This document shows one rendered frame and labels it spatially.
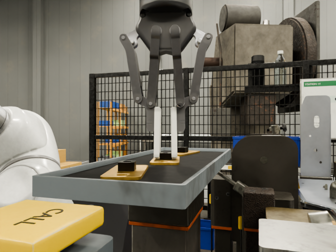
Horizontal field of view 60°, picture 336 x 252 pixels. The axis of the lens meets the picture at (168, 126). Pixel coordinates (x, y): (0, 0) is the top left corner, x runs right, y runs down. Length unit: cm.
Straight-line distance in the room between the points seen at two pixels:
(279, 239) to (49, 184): 20
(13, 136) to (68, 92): 1040
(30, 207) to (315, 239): 23
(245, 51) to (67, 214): 302
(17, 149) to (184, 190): 64
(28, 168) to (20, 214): 55
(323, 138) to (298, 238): 110
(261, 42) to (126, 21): 822
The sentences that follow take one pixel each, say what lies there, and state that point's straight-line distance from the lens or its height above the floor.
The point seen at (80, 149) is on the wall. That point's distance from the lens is 1096.
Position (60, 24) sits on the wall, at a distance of 1184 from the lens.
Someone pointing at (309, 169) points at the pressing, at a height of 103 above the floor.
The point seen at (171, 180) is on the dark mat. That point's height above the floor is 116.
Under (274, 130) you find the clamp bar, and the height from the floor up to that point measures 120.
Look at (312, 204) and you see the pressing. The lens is 89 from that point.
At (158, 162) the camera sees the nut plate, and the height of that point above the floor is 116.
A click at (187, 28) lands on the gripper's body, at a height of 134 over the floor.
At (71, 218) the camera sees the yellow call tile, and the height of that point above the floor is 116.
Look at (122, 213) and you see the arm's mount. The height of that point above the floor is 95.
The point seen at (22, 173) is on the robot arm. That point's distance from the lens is 72.
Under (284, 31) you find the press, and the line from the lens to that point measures 335.
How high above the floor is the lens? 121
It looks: level
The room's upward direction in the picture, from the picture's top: straight up
